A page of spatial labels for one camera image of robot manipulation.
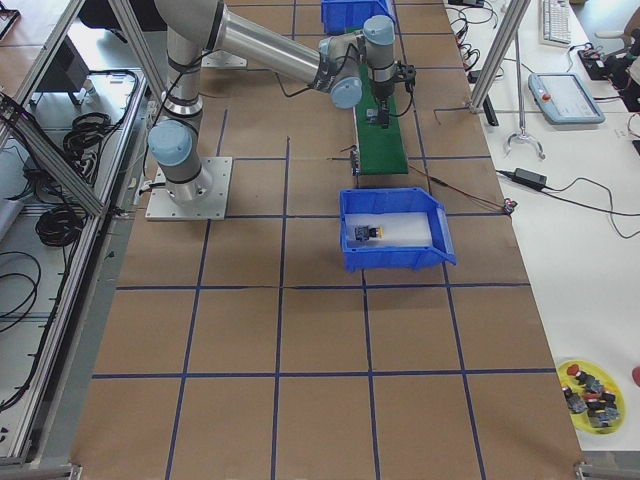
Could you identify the aluminium profile post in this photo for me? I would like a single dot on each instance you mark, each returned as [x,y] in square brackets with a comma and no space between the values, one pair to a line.
[499,47]

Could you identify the white keyboard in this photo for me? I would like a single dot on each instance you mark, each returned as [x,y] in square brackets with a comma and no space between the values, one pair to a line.
[554,22]

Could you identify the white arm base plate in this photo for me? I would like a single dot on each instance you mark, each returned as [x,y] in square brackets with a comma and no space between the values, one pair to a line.
[223,60]
[204,198]

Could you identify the blue left storage bin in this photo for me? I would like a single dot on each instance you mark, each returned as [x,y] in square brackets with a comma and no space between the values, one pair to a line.
[338,16]

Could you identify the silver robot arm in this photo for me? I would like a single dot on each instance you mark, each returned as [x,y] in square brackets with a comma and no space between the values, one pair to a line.
[342,66]

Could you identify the red mushroom push button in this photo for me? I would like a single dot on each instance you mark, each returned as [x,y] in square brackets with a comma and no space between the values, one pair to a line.
[371,116]

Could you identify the blue right storage bin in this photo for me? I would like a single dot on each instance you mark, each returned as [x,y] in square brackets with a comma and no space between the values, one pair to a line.
[396,200]

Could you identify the black power adapter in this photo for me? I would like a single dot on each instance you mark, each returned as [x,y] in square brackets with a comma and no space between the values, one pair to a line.
[529,179]

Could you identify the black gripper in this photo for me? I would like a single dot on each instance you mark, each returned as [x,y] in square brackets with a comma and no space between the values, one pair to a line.
[383,93]

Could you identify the teach pendant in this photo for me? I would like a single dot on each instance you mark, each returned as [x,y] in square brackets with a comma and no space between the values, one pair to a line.
[563,99]

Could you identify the green conveyor belt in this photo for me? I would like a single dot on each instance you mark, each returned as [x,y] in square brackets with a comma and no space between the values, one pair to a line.
[377,151]

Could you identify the silver claw tool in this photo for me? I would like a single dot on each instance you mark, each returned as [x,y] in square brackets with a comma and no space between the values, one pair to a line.
[521,136]

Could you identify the yellow mushroom push button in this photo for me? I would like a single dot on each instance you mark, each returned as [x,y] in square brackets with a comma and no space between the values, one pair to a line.
[366,233]

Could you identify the yellow plate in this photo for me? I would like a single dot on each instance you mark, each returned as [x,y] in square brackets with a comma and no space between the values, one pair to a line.
[594,400]

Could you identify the blue storage bin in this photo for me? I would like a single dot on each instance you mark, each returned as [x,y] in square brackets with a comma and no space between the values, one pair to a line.
[338,16]
[396,200]

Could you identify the white foam pad right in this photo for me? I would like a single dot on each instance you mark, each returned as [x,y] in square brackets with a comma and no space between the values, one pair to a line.
[407,229]

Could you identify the aluminium frame rail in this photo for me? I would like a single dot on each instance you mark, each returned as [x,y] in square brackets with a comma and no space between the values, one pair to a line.
[25,129]

